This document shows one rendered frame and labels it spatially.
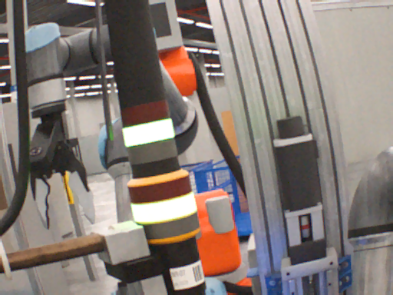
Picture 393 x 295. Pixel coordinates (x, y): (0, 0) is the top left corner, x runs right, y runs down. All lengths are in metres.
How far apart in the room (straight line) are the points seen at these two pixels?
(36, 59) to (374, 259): 0.65
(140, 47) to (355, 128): 1.89
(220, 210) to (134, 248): 3.90
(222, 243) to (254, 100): 3.14
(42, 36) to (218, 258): 3.57
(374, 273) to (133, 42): 0.55
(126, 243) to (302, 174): 0.85
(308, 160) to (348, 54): 1.11
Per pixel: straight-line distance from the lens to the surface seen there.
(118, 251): 0.38
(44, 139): 0.91
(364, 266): 0.82
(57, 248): 0.37
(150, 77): 0.39
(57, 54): 0.96
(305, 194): 1.20
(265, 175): 1.28
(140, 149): 0.39
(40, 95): 0.94
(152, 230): 0.39
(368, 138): 2.26
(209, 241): 4.33
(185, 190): 0.39
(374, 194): 0.80
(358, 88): 2.25
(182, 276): 0.40
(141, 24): 0.39
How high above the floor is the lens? 1.61
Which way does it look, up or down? 3 degrees down
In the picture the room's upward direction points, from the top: 11 degrees counter-clockwise
